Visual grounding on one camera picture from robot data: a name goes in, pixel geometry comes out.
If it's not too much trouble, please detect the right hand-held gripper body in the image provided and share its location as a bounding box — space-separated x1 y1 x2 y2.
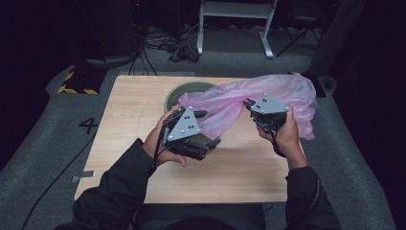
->
250 93 290 133

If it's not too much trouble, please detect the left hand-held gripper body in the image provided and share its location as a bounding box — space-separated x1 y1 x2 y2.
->
163 106 209 161

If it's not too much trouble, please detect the pink plastic bag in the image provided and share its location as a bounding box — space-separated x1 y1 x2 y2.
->
178 72 319 141

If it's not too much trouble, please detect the green plastic bin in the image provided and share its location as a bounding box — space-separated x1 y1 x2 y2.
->
163 80 221 150

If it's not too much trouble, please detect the person's left hand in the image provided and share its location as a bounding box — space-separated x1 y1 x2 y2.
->
142 106 188 168

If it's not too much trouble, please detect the person's right hand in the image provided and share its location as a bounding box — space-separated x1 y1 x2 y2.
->
258 108 309 171

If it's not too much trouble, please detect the dark cloth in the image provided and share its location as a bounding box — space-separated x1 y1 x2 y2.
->
168 43 201 63

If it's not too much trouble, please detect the person's lap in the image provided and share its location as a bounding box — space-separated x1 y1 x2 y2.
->
133 202 267 230

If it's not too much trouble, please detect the black folding chair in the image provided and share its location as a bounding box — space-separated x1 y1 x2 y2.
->
276 12 324 58

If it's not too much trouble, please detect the white metal stand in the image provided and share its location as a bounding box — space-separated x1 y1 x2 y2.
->
195 0 279 59

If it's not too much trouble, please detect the grey curtain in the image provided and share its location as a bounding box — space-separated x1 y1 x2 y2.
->
307 0 368 78

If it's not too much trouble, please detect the left hand-held gripper cable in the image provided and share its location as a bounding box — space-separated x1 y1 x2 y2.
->
152 124 169 168

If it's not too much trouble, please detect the bundle of black cables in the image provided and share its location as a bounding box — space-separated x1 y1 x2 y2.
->
127 22 199 77

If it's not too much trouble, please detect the grey metal table bracket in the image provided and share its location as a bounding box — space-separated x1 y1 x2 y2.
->
71 170 96 184

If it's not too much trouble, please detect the long black floor cable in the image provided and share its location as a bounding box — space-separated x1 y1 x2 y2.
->
20 132 99 230

